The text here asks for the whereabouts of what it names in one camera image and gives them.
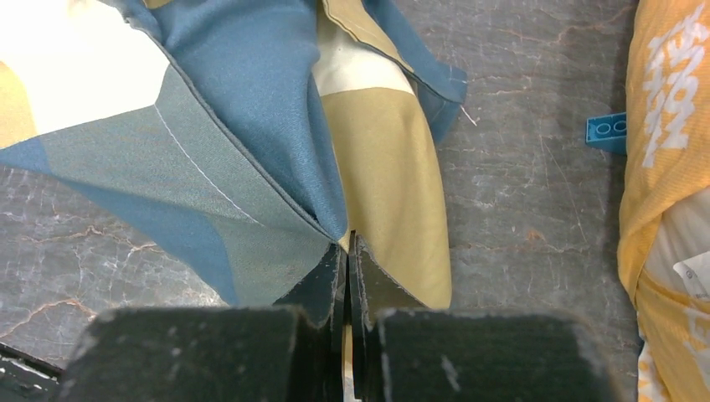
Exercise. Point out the small blue toy brick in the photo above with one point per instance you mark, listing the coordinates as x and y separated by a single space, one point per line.
607 133

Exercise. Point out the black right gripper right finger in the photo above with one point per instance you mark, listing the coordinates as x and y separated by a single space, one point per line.
404 351

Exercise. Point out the blue beige checkered pillowcase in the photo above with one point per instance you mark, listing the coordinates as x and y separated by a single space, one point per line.
243 137

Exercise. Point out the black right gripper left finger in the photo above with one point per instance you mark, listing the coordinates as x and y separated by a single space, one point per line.
288 351

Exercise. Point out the yellow Mickey Mouse pillow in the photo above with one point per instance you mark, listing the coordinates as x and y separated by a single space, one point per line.
663 254

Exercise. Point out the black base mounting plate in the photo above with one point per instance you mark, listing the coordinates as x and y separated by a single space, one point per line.
25 378

